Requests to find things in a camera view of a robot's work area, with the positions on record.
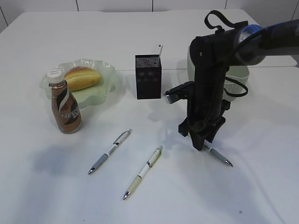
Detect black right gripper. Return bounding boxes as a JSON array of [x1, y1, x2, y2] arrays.
[[178, 99, 231, 151]]

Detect blue grey pen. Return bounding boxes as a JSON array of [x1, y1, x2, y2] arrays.
[[203, 143, 233, 167]]

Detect cream grip pen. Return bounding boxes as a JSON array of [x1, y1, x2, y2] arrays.
[[123, 146, 163, 201]]

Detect grey grip pen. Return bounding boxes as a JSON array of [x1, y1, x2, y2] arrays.
[[88, 129, 132, 175]]

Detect clear plastic ruler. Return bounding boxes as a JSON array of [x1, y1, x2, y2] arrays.
[[151, 44, 163, 56]]

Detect brown coffee drink bottle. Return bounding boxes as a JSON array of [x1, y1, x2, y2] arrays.
[[46, 69, 82, 134]]

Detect sugared bread roll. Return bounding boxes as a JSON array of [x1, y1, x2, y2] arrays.
[[64, 66, 102, 91]]

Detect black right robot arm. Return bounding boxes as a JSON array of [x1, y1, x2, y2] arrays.
[[169, 20, 299, 150]]

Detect green plastic woven basket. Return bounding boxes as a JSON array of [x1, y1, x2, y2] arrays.
[[187, 46, 249, 94]]

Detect black mesh pen holder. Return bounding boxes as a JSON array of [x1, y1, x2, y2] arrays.
[[135, 55, 162, 99]]

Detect green wavy glass plate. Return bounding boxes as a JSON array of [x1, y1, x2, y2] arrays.
[[54, 59, 119, 110]]

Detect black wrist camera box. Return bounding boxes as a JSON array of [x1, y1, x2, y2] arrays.
[[164, 81, 194, 104]]

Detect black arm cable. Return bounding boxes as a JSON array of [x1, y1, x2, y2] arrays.
[[186, 10, 299, 131]]

